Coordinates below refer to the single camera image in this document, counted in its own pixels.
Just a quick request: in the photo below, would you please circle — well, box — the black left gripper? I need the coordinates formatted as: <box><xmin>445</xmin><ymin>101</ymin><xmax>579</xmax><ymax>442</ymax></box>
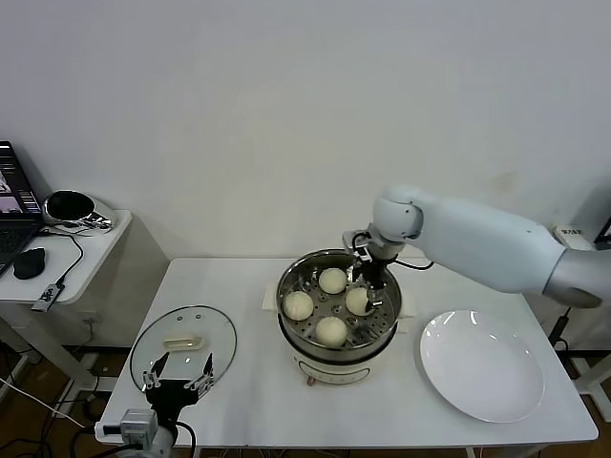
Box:
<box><xmin>141</xmin><ymin>352</ymin><xmax>217</xmax><ymax>427</ymax></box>

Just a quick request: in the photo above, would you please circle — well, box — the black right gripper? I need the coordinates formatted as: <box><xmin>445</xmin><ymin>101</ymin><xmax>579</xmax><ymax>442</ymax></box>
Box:
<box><xmin>348</xmin><ymin>260</ymin><xmax>388</xmax><ymax>317</ymax></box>

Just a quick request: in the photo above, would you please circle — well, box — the white steamed baozi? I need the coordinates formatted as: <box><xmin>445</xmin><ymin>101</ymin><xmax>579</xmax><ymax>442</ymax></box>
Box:
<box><xmin>344</xmin><ymin>287</ymin><xmax>371</xmax><ymax>317</ymax></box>
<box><xmin>282</xmin><ymin>290</ymin><xmax>315</xmax><ymax>321</ymax></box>
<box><xmin>317</xmin><ymin>267</ymin><xmax>348</xmax><ymax>295</ymax></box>
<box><xmin>314</xmin><ymin>316</ymin><xmax>348</xmax><ymax>348</ymax></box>

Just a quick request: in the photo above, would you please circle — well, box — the round glass pot lid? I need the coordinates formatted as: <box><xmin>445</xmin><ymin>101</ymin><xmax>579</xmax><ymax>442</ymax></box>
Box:
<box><xmin>129</xmin><ymin>304</ymin><xmax>239</xmax><ymax>396</ymax></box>

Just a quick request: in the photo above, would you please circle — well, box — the stainless steel steamer basket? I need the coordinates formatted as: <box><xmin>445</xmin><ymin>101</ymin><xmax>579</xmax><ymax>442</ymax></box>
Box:
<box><xmin>261</xmin><ymin>247</ymin><xmax>416</xmax><ymax>364</ymax></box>

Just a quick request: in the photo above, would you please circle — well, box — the cream electric cooking pot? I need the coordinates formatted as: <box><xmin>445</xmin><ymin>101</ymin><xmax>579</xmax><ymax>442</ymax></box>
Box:
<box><xmin>261</xmin><ymin>285</ymin><xmax>416</xmax><ymax>386</ymax></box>

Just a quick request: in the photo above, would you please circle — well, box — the white round plate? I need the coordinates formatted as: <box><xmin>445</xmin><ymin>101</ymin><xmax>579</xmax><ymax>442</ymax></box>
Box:
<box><xmin>419</xmin><ymin>309</ymin><xmax>546</xmax><ymax>425</ymax></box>

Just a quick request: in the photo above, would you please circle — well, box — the grey usb hub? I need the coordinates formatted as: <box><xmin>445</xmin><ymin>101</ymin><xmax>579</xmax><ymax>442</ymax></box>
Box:
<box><xmin>31</xmin><ymin>281</ymin><xmax>66</xmax><ymax>314</ymax></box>

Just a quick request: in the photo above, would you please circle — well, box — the black computer mouse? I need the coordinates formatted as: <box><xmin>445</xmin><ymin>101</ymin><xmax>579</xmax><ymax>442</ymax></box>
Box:
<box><xmin>12</xmin><ymin>247</ymin><xmax>47</xmax><ymax>281</ymax></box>

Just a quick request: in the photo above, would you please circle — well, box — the chrome and black headset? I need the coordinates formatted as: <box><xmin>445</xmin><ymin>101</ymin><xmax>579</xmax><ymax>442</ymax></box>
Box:
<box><xmin>41</xmin><ymin>189</ymin><xmax>119</xmax><ymax>236</ymax></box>

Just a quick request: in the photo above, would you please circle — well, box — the black laptop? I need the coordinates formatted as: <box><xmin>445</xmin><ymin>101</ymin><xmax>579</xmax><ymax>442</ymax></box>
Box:
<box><xmin>0</xmin><ymin>140</ymin><xmax>43</xmax><ymax>278</ymax></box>

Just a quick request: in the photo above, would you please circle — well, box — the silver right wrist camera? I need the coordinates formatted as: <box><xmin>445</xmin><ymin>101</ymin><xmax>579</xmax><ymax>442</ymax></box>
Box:
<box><xmin>342</xmin><ymin>230</ymin><xmax>372</xmax><ymax>253</ymax></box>

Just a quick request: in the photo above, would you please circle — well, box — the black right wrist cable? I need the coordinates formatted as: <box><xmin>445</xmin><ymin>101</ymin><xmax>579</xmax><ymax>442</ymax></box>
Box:
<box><xmin>390</xmin><ymin>257</ymin><xmax>435</xmax><ymax>271</ymax></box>

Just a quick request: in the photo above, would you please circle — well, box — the white floor cable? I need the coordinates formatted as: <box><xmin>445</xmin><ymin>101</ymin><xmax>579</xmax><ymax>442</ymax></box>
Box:
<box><xmin>0</xmin><ymin>375</ymin><xmax>98</xmax><ymax>436</ymax></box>

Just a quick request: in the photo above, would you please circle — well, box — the black usb cable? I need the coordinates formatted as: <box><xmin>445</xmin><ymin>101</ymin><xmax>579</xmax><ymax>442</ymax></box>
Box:
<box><xmin>37</xmin><ymin>227</ymin><xmax>84</xmax><ymax>287</ymax></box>

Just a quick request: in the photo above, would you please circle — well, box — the black cable with adapter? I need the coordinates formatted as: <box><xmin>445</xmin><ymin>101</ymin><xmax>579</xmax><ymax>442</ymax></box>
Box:
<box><xmin>547</xmin><ymin>304</ymin><xmax>574</xmax><ymax>352</ymax></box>

